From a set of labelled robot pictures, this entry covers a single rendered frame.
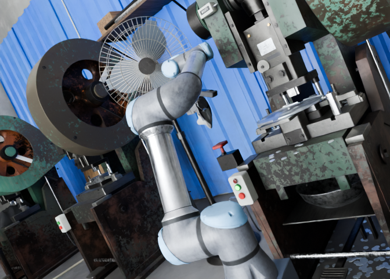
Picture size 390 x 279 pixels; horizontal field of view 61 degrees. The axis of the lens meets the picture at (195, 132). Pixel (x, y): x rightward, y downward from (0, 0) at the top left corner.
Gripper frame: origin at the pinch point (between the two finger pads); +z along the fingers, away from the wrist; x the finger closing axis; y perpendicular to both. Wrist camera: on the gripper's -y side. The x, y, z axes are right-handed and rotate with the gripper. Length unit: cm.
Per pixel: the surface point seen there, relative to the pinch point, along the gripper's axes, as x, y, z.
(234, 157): 3.0, -6.5, 16.7
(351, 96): -21, -55, 12
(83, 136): 0, 99, -24
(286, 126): -4.9, -31.7, 12.3
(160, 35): -38, 36, -59
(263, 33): -14.6, -34.1, -26.8
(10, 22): -139, 361, -230
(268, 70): -11.5, -31.0, -11.8
